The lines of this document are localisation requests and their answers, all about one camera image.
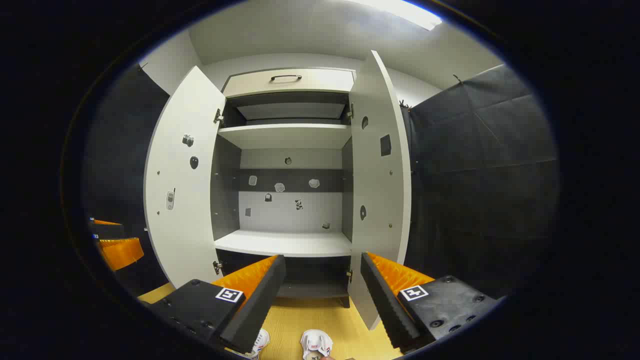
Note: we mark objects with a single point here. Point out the white canvas shoe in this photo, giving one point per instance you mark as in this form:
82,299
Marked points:
316,342
260,342

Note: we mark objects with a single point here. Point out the white cabinet door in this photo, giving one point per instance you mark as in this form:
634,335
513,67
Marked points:
180,240
380,185

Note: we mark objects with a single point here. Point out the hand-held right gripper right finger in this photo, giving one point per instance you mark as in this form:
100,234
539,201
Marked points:
385,310

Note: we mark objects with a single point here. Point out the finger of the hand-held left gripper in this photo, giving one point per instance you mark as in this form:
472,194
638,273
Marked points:
120,252
107,231

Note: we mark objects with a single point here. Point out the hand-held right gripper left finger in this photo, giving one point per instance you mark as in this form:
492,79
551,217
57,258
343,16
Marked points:
260,310

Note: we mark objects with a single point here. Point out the white shoe cabinet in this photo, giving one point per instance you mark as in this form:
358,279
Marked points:
285,242

